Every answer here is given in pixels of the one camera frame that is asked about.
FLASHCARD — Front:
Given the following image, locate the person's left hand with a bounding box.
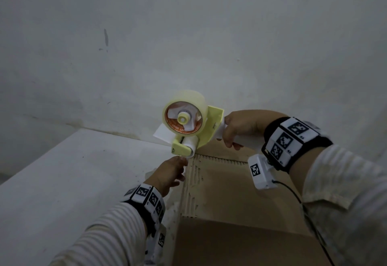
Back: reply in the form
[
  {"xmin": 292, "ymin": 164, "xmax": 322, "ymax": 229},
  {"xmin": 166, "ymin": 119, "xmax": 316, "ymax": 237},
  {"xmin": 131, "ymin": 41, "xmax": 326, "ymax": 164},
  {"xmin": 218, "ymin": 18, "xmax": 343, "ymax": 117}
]
[{"xmin": 144, "ymin": 155, "xmax": 188, "ymax": 198}]

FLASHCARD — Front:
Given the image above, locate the clear packing tape roll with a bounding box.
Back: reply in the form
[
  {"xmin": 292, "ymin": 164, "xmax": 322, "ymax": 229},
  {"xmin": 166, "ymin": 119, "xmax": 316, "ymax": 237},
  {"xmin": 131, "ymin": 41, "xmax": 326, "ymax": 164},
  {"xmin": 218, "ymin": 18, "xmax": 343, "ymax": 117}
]
[{"xmin": 161, "ymin": 90, "xmax": 209, "ymax": 138}]

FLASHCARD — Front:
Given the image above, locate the black marker-tagged left wristband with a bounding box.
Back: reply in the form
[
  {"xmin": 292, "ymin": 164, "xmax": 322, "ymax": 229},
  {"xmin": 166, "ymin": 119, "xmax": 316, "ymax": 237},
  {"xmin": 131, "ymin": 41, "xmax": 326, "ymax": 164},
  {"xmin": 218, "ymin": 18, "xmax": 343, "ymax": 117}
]
[{"xmin": 122, "ymin": 183, "xmax": 166, "ymax": 237}]

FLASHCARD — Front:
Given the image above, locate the black marker-tagged right wristband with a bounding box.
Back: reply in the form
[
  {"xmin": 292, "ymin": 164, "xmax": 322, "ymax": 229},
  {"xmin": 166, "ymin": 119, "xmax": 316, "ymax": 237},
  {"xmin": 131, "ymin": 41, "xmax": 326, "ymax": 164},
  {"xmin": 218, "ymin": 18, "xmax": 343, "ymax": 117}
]
[{"xmin": 261, "ymin": 117, "xmax": 334, "ymax": 173}]

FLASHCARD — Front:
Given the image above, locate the person's left forearm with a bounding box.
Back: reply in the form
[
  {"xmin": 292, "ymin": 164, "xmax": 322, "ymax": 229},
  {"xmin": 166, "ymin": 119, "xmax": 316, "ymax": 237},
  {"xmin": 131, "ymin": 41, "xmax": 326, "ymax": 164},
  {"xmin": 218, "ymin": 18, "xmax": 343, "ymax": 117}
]
[{"xmin": 49, "ymin": 202, "xmax": 149, "ymax": 266}]

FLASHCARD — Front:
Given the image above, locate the brown cardboard box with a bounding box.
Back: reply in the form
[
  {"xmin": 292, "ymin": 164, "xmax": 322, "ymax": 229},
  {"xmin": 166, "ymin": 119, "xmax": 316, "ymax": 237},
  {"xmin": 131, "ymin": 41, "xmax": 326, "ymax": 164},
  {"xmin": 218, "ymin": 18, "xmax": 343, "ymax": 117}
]
[{"xmin": 172, "ymin": 139, "xmax": 333, "ymax": 266}]

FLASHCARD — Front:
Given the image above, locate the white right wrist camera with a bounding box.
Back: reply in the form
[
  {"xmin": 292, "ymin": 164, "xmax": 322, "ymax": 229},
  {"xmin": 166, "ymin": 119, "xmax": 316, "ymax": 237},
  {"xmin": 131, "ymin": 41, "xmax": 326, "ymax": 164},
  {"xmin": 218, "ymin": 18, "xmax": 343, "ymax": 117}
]
[{"xmin": 248, "ymin": 153, "xmax": 278, "ymax": 190}]

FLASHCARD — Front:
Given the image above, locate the person's right hand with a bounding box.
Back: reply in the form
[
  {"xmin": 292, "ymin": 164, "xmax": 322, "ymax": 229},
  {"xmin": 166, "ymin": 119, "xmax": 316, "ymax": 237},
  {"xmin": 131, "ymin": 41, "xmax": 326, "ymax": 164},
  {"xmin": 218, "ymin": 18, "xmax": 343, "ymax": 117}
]
[{"xmin": 222, "ymin": 110, "xmax": 288, "ymax": 151}]

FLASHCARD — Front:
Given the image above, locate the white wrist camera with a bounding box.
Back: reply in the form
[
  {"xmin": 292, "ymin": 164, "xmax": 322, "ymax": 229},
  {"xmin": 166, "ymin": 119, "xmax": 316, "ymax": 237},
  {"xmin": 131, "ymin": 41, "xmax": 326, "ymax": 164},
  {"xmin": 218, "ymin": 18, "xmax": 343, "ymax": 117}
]
[
  {"xmin": 144, "ymin": 224, "xmax": 167, "ymax": 265},
  {"xmin": 248, "ymin": 153, "xmax": 278, "ymax": 190}
]

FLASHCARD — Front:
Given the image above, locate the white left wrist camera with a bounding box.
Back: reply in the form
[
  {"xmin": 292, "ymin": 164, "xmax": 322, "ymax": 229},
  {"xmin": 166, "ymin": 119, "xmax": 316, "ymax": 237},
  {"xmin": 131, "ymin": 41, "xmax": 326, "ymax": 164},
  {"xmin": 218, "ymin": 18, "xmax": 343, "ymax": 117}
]
[{"xmin": 144, "ymin": 224, "xmax": 167, "ymax": 265}]

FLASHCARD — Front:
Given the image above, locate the person's right forearm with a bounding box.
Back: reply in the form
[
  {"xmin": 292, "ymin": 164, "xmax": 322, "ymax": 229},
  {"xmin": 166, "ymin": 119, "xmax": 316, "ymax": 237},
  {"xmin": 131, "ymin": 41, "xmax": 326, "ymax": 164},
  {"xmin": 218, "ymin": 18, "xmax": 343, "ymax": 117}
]
[{"xmin": 289, "ymin": 145, "xmax": 387, "ymax": 266}]

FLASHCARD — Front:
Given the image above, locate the black cable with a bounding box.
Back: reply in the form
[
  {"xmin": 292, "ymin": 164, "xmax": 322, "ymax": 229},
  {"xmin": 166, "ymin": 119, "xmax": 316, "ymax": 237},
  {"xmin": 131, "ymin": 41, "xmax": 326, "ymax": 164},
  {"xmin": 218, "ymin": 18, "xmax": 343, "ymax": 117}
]
[{"xmin": 272, "ymin": 179, "xmax": 336, "ymax": 266}]

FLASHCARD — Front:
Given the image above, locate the black marker-tagged wristband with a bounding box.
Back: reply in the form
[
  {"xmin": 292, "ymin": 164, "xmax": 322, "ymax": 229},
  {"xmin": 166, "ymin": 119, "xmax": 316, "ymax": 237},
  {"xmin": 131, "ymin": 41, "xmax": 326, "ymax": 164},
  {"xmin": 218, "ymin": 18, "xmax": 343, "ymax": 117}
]
[
  {"xmin": 261, "ymin": 117, "xmax": 334, "ymax": 173},
  {"xmin": 122, "ymin": 183, "xmax": 166, "ymax": 237}
]

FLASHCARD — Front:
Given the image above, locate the yellow-green tape dispenser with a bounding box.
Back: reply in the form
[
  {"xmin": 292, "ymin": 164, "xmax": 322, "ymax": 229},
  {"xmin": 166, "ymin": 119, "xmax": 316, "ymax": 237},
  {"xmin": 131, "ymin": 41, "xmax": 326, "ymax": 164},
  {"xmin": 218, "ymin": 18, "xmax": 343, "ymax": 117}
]
[{"xmin": 153, "ymin": 90, "xmax": 264, "ymax": 158}]

